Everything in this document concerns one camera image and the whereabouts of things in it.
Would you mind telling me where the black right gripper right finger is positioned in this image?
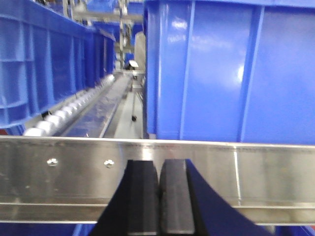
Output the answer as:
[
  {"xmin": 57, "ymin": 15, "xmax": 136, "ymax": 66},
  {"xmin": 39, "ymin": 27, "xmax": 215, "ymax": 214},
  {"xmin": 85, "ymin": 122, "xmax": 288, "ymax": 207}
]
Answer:
[{"xmin": 160, "ymin": 159, "xmax": 270, "ymax": 236}]

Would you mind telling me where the blue bin left near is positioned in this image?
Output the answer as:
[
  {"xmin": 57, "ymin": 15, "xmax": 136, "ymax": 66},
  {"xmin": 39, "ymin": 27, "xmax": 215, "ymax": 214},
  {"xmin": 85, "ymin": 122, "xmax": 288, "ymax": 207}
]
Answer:
[{"xmin": 0, "ymin": 0, "xmax": 115, "ymax": 129}]

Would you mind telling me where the white roller track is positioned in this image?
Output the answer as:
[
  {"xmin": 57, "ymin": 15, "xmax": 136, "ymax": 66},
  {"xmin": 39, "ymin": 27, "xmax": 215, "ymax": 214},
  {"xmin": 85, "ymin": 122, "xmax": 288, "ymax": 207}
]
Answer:
[{"xmin": 23, "ymin": 74, "xmax": 115, "ymax": 137}]

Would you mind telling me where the steel rack front rail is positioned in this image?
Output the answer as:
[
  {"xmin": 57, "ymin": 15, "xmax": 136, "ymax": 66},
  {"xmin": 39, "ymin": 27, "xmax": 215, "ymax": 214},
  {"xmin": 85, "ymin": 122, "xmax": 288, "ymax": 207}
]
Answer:
[{"xmin": 0, "ymin": 136, "xmax": 315, "ymax": 225}]

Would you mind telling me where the large blue plastic bin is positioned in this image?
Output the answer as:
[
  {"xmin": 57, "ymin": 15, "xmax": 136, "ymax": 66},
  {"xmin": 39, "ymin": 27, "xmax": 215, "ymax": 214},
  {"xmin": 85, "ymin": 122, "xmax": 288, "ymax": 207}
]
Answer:
[{"xmin": 144, "ymin": 0, "xmax": 315, "ymax": 145}]

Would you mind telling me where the steel flat guide rail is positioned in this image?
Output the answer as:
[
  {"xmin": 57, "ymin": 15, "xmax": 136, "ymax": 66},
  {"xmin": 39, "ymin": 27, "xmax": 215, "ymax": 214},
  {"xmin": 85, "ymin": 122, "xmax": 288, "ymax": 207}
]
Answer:
[{"xmin": 61, "ymin": 73, "xmax": 131, "ymax": 138}]

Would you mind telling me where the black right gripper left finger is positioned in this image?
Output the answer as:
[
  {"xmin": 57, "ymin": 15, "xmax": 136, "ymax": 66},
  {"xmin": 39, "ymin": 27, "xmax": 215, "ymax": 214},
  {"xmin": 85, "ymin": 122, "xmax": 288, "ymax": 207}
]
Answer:
[{"xmin": 90, "ymin": 160, "xmax": 159, "ymax": 236}]

